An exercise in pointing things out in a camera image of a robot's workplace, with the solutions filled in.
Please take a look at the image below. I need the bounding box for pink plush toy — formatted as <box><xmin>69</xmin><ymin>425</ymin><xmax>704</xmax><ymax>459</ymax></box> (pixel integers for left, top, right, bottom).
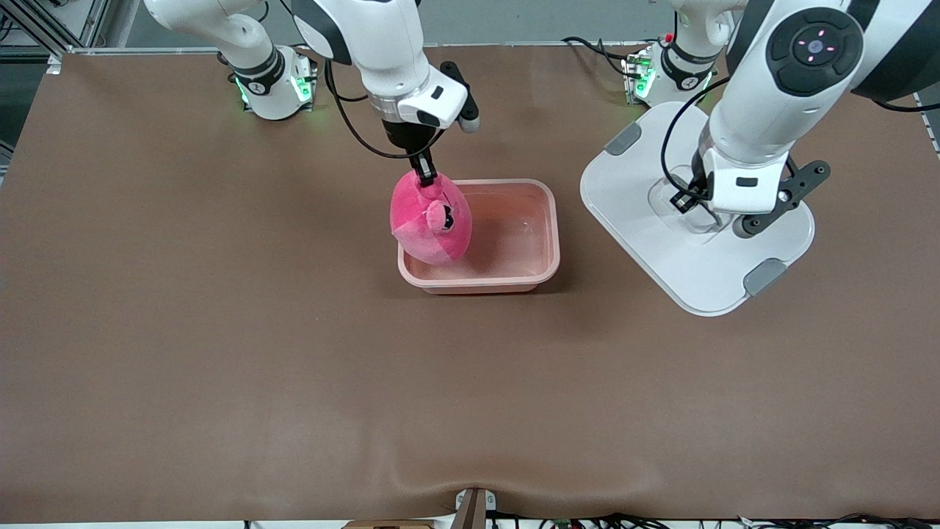
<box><xmin>389</xmin><ymin>170</ymin><xmax>473</xmax><ymax>267</ymax></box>

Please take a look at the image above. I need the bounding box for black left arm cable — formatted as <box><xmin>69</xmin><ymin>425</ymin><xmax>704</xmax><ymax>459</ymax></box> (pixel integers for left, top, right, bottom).
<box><xmin>659</xmin><ymin>77</ymin><xmax>731</xmax><ymax>225</ymax></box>

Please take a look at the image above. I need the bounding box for pink plastic box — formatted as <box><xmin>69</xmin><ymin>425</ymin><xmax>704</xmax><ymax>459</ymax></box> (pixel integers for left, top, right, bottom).
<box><xmin>397</xmin><ymin>179</ymin><xmax>561</xmax><ymax>296</ymax></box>

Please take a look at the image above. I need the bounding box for aluminium table edge rail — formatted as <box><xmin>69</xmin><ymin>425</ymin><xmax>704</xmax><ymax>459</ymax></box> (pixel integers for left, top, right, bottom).
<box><xmin>46</xmin><ymin>37</ymin><xmax>684</xmax><ymax>74</ymax></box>

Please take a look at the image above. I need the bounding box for black base cable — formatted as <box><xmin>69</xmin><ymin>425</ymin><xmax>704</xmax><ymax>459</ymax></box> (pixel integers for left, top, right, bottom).
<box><xmin>562</xmin><ymin>35</ymin><xmax>647</xmax><ymax>78</ymax></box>

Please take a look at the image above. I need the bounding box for brown table mat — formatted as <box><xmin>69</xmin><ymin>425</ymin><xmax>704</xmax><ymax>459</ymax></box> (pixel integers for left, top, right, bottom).
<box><xmin>0</xmin><ymin>43</ymin><xmax>940</xmax><ymax>524</ymax></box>

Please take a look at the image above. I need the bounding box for metal table clamp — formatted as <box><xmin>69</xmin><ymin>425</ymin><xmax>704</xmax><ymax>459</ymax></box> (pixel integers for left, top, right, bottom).
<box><xmin>454</xmin><ymin>487</ymin><xmax>497</xmax><ymax>529</ymax></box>

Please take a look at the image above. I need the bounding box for aluminium table side rail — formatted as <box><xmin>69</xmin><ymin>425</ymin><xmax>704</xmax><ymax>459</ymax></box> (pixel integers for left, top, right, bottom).
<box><xmin>913</xmin><ymin>92</ymin><xmax>940</xmax><ymax>159</ymax></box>

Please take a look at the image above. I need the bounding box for aluminium frame post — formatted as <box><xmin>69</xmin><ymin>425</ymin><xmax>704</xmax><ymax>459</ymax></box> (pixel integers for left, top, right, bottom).
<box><xmin>0</xmin><ymin>0</ymin><xmax>111</xmax><ymax>48</ymax></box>

